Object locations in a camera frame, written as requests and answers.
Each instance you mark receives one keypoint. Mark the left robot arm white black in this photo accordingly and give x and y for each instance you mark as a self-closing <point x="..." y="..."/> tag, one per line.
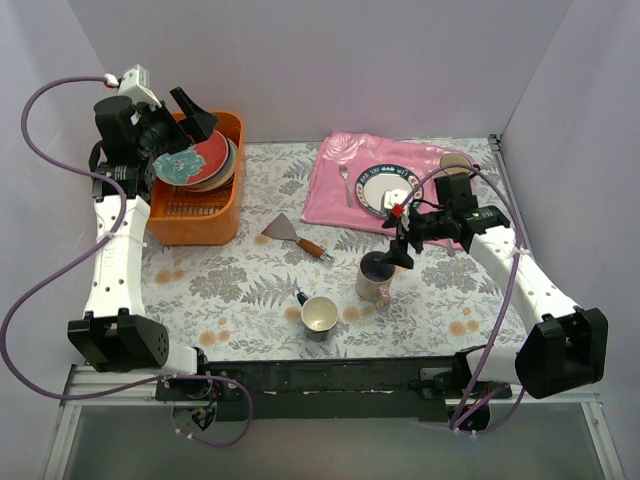
<point x="115" y="334"/>

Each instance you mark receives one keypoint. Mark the aluminium frame rail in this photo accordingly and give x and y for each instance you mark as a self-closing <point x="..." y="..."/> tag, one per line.
<point x="113" y="428"/>

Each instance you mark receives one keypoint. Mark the metal scraper wooden handle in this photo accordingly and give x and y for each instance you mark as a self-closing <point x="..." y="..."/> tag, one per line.
<point x="281" y="228"/>

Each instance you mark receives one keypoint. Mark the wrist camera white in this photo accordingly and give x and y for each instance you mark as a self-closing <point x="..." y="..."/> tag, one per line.
<point x="134" y="84"/>
<point x="397" y="214"/>

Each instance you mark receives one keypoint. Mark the floral table mat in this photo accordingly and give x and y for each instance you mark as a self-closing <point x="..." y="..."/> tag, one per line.
<point x="238" y="301"/>

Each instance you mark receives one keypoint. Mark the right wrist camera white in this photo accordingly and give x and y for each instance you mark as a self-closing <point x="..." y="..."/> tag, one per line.
<point x="397" y="214"/>

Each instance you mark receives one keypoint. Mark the red rim cream plate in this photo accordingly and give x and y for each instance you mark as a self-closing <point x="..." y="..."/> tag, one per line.
<point x="232" y="167"/>

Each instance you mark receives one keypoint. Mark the pink cloth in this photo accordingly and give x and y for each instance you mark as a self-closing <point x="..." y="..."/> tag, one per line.
<point x="325" y="202"/>

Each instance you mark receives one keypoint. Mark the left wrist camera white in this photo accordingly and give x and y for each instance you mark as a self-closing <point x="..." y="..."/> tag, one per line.
<point x="134" y="84"/>

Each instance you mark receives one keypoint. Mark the cream mug dark rim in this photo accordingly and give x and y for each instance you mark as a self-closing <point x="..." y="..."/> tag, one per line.
<point x="454" y="163"/>

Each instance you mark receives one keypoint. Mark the small silver spoon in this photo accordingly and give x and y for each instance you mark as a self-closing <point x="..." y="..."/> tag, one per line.
<point x="345" y="176"/>

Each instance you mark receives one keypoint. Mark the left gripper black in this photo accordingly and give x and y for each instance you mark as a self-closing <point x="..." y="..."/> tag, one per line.
<point x="172" y="122"/>

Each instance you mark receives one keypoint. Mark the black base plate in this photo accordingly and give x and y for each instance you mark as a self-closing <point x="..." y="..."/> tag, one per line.
<point x="387" y="388"/>

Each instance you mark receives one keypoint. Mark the iridescent mug pink handle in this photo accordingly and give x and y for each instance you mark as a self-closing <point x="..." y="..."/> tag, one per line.
<point x="373" y="280"/>

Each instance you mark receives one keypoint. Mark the orange plastic dish bin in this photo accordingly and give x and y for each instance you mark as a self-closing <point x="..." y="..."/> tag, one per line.
<point x="182" y="218"/>

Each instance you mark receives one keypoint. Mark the cream cup teal handle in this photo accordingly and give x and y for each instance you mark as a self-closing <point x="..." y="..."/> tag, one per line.
<point x="319" y="316"/>

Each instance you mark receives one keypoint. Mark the round plate dark green rim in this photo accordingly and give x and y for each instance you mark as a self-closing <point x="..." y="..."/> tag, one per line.
<point x="374" y="181"/>

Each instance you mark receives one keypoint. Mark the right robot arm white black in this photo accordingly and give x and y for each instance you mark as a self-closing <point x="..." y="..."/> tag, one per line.
<point x="566" y="344"/>

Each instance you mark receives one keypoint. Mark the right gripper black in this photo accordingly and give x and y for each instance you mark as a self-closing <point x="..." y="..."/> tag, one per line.
<point x="404" y="238"/>

